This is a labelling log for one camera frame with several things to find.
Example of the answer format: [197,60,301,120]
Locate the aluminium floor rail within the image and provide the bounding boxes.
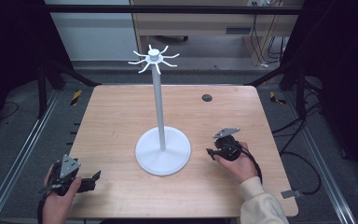
[282,90,358,224]
[0,89,62,224]

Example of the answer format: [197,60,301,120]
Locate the black horizontal frame bar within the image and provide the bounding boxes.
[43,4,306,16]

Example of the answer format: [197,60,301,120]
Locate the person's left hand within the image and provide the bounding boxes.
[42,163,83,218]

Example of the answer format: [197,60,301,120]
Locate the grey metal bracket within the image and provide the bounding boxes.
[281,189,304,200]

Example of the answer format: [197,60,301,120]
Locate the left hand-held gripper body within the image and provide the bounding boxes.
[45,154,82,197]

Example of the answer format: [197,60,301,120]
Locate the hanging black desk cables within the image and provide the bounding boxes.
[249,13,289,68]

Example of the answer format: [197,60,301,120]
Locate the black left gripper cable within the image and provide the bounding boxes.
[36,191,51,224]

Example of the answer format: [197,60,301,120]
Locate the black metal stand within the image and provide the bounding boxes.
[244,59,310,120]
[36,58,103,119]

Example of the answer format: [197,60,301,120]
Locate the black floor cable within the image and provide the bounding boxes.
[271,119,323,196]

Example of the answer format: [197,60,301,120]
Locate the white cabinet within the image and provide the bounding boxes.
[44,0,140,62]

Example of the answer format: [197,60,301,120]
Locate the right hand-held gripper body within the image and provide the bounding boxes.
[212,127,244,162]

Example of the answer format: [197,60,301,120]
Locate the wooden background desk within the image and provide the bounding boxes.
[130,0,305,67]

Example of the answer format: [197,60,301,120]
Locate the person's right hand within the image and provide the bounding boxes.
[213,141,259,185]

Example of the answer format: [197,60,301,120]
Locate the black curtain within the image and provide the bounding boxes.
[279,0,358,185]
[0,0,75,132]

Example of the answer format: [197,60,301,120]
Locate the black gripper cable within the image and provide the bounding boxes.
[238,145,264,185]
[36,191,51,224]

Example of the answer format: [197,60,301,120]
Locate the white hook stand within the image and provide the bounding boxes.
[127,44,192,177]

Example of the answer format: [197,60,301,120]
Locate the yellow black tape marker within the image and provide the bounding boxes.
[268,91,287,105]
[70,90,84,106]

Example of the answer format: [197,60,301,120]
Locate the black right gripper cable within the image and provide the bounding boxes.
[238,145,264,185]

